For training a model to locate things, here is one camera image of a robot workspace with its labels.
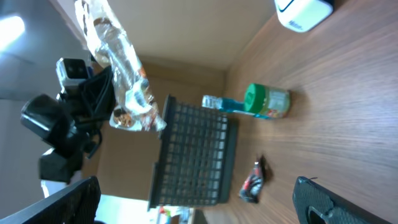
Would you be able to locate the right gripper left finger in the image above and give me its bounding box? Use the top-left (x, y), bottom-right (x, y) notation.
top-left (1, 176), bottom-right (101, 224)

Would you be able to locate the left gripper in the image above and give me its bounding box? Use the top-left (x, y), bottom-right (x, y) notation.
top-left (60, 66), bottom-right (116, 124)

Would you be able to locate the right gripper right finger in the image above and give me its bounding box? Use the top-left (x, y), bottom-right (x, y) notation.
top-left (292, 176), bottom-right (387, 224)

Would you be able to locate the beige clear food pouch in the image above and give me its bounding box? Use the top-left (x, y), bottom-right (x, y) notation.
top-left (74, 0), bottom-right (167, 132)

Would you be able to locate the black red snack packet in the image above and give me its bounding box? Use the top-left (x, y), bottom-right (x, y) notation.
top-left (239, 155), bottom-right (273, 203)

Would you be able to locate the green lid glass jar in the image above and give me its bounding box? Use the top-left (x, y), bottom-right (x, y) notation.
top-left (243, 83), bottom-right (290, 119)

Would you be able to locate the blue mouthwash bottle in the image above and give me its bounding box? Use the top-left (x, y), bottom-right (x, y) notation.
top-left (201, 95), bottom-right (271, 119)

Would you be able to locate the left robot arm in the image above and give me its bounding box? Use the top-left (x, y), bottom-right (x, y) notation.
top-left (21, 66), bottom-right (115, 197)

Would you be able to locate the white barcode scanner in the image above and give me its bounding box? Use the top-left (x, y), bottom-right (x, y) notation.
top-left (274, 0), bottom-right (335, 33)

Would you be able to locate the grey plastic shopping basket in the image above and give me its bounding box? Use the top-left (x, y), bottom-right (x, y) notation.
top-left (148, 95), bottom-right (239, 208)

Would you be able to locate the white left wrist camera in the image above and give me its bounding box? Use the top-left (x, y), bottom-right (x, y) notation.
top-left (55, 58), bottom-right (91, 92)

